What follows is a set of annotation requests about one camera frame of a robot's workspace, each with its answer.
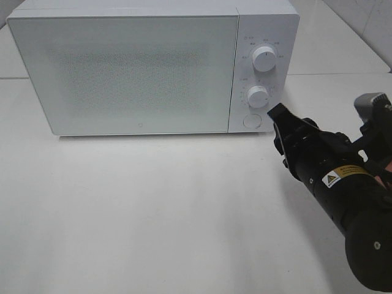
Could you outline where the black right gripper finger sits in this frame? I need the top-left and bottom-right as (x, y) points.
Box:
(267, 103), (305, 130)

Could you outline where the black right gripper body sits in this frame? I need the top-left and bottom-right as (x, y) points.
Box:
(273, 117), (372, 196)

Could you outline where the round white door button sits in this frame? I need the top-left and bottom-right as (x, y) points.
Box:
(243, 114), (262, 129)

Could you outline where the white microwave door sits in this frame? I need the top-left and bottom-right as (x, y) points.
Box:
(9, 16), (238, 136)

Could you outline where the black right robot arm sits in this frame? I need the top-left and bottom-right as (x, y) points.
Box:
(268, 104), (391, 292)

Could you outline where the lower white microwave knob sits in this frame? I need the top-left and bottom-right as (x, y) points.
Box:
(247, 86), (270, 108)

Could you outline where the white microwave knob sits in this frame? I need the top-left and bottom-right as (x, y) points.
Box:
(251, 45), (277, 72)
(247, 86), (270, 108)

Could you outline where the upper white microwave knob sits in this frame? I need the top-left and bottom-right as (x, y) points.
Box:
(251, 45), (277, 72)

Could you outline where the white microwave oven body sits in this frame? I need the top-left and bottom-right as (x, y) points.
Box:
(7, 1), (300, 135)

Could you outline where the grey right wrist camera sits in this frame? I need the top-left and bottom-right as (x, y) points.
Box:
(354, 92), (391, 122)

